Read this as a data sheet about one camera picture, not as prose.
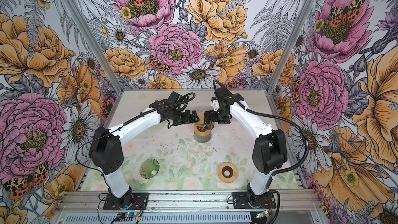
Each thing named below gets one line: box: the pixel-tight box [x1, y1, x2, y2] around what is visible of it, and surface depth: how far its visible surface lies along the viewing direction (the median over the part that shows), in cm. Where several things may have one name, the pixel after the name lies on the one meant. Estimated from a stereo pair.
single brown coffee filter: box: [196, 109, 205, 125], surface depth 86 cm
